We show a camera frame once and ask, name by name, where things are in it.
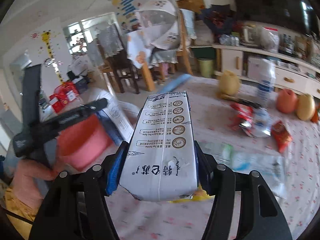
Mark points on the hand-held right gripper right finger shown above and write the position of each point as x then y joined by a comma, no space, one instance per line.
208,173

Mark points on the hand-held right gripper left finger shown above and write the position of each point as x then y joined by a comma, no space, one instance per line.
117,170

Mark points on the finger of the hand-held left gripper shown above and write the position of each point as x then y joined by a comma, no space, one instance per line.
82,112

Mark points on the pink plastic bucket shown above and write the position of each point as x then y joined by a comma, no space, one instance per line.
82,142

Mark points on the white wet wipes packet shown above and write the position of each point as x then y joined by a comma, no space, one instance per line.
250,162

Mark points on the white milk carton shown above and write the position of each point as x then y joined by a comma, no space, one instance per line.
160,142

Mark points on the shiny red foil wrapper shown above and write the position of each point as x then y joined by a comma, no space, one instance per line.
240,113

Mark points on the person's left forearm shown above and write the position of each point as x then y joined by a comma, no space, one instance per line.
30,182

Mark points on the yellow snack packet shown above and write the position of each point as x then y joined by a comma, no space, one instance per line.
201,196

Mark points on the red gift box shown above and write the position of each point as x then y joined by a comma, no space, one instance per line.
62,98

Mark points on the white printed paper bag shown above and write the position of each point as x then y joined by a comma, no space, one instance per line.
115,115

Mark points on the cherry print tablecloth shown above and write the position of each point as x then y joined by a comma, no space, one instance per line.
212,122

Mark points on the dark wooden chair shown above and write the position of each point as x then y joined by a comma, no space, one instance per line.
122,65

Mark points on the clear plastic wrapper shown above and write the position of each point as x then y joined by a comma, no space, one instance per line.
260,123

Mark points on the grey lace chair cover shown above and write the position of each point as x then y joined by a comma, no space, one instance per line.
110,40

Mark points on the black coffee stick packet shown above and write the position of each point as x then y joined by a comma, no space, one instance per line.
246,102

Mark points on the white orange-print cloth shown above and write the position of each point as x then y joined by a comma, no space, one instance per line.
136,51

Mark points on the red snack packet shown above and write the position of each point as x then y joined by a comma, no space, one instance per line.
281,135

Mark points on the yellow pear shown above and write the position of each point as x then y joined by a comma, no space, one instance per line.
305,106
228,82

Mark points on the green waste bin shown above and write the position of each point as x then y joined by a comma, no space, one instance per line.
206,67

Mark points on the red apple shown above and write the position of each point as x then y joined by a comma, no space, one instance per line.
287,100

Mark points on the white plastic bottle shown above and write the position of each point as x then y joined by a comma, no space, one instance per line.
266,81

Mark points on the white storage box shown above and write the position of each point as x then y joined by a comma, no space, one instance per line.
255,67

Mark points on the light wooden chair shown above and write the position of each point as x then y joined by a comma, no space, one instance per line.
184,45

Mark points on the clear white umbrella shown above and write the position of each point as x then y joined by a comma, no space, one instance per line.
157,15

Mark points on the clear plastic bag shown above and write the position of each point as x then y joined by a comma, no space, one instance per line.
270,38

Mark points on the dark wrapped flower bouquet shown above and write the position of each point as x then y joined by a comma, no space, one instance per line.
217,20

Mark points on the black television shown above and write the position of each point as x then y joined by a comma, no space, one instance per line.
270,2

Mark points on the giraffe height wall sticker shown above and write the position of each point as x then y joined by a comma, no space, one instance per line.
46,37

